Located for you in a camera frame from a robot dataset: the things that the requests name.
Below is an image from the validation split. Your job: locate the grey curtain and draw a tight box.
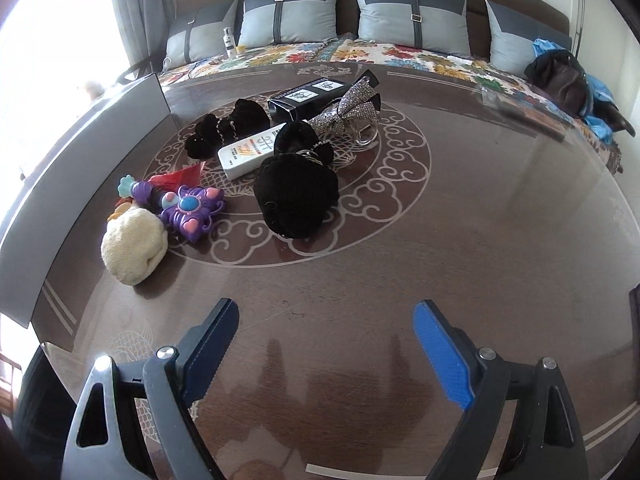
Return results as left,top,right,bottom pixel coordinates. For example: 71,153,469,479
107,0,178,81

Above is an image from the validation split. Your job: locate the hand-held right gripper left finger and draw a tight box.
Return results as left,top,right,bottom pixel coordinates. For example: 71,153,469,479
60,297,241,480

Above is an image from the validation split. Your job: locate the brown bed headboard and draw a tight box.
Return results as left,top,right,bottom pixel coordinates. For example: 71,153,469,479
172,0,573,61

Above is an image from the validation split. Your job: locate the grey chair back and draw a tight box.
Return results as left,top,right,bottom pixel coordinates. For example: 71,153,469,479
0,72,178,333

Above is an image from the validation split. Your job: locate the pile of dark clothes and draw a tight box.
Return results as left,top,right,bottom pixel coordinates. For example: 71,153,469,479
524,50,637,137

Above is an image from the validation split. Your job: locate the grey strapped pillow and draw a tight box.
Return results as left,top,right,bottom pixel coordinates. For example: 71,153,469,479
351,0,471,58
165,0,242,63
237,0,344,49
485,0,573,81

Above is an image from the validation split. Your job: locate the black rectangular box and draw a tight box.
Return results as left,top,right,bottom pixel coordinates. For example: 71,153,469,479
267,76,353,123

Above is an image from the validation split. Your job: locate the white cosmetic tube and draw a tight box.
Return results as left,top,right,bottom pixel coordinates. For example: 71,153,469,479
217,122,288,180

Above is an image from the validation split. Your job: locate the floral bed blanket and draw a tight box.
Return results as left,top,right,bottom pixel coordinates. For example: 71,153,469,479
160,34,626,171

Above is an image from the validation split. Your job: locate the large black velvet bow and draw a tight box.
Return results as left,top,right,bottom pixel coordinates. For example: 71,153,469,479
252,121,342,239

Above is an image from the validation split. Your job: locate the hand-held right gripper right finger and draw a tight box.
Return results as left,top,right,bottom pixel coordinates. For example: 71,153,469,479
412,300,598,480

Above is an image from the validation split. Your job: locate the brown patterned glass desktop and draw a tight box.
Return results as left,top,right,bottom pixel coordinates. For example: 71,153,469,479
0,57,640,480

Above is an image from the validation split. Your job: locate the small black velvet bow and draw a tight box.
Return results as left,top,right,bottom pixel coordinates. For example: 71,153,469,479
184,97,273,161

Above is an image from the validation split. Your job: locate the purple toy wand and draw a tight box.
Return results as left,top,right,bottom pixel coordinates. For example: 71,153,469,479
117,176,227,246

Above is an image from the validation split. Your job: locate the blue cloth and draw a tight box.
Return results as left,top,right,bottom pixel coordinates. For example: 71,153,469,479
532,37,620,145

